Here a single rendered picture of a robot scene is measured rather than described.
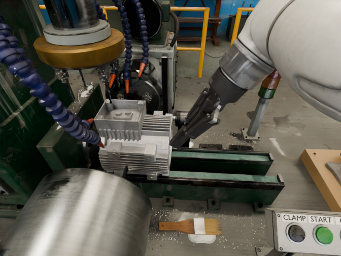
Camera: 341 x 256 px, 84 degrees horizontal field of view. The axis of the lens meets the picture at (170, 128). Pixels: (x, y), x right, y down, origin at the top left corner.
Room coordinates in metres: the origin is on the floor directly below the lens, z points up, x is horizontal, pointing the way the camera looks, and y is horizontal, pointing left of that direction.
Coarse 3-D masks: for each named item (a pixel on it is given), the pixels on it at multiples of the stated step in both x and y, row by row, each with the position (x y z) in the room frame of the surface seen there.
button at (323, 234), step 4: (320, 228) 0.14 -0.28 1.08; (324, 228) 0.14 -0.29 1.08; (316, 232) 0.14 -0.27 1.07; (320, 232) 0.14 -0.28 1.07; (324, 232) 0.14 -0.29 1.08; (328, 232) 0.14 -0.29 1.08; (316, 236) 0.13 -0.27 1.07; (320, 236) 0.13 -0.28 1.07; (324, 236) 0.13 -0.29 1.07; (328, 236) 0.13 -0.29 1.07; (332, 236) 0.13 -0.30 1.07; (320, 240) 0.12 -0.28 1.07; (324, 240) 0.12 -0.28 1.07; (328, 240) 0.12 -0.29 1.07
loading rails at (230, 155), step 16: (176, 160) 0.45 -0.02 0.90; (192, 160) 0.44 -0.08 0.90; (208, 160) 0.44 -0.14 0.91; (224, 160) 0.44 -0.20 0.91; (240, 160) 0.43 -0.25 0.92; (256, 160) 0.43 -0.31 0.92; (272, 160) 0.43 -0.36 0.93; (128, 176) 0.36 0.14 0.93; (144, 176) 0.36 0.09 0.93; (160, 176) 0.36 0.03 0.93; (176, 176) 0.36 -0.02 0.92; (192, 176) 0.36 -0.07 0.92; (208, 176) 0.36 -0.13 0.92; (224, 176) 0.36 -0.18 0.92; (240, 176) 0.36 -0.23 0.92; (256, 176) 0.36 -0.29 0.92; (272, 176) 0.36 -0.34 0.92; (160, 192) 0.35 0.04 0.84; (176, 192) 0.35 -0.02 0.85; (192, 192) 0.34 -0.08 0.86; (208, 192) 0.34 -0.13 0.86; (224, 192) 0.34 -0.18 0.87; (240, 192) 0.33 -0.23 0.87; (256, 192) 0.33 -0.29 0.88; (272, 192) 0.33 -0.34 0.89; (208, 208) 0.31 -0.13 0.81; (256, 208) 0.30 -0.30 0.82
